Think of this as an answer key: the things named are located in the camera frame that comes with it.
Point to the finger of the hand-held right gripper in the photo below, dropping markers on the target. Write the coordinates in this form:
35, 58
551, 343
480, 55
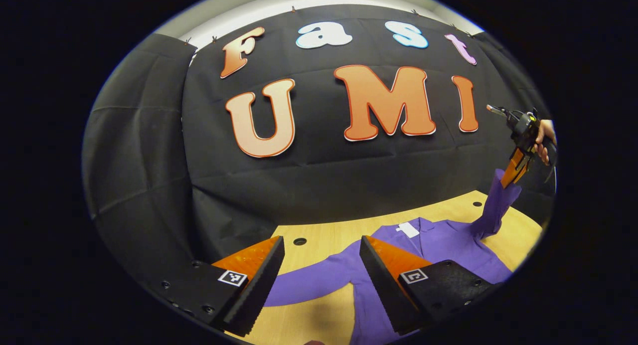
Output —
511, 170
524, 169

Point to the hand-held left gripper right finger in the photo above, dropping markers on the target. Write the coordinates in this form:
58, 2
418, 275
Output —
386, 290

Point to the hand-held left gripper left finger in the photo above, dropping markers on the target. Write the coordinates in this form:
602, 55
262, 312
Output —
259, 290

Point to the purple shirt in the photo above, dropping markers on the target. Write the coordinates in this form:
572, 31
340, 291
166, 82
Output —
448, 245

